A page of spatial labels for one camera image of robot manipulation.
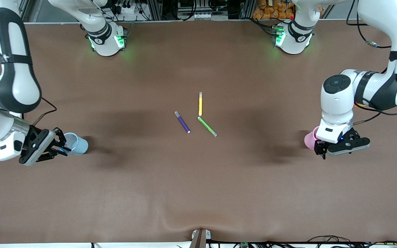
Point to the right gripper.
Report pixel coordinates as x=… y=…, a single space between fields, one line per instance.
x=56 y=140

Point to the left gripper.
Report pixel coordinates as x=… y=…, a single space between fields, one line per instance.
x=319 y=147

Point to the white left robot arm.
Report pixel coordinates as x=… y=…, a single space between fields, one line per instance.
x=336 y=103

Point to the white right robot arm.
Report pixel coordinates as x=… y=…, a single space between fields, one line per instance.
x=21 y=93

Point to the light blue cup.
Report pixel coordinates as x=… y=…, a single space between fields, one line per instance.
x=79 y=146

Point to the pink cup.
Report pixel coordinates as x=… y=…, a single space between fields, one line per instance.
x=310 y=139

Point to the purple marker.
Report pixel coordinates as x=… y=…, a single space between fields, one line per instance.
x=182 y=122

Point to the green marker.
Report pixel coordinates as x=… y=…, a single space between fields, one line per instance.
x=206 y=126

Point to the green connector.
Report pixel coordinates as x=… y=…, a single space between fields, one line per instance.
x=244 y=245

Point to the yellow marker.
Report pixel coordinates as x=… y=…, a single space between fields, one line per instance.
x=200 y=105

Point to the brown table cover mat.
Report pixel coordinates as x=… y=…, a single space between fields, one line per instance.
x=198 y=189

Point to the orange toy bread pile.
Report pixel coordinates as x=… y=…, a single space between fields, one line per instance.
x=271 y=8

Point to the white power strip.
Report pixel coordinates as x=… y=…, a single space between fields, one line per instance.
x=129 y=10

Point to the white terminal block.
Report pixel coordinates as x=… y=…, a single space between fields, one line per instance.
x=203 y=15

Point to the camera stand post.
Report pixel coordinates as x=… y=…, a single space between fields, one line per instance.
x=200 y=239

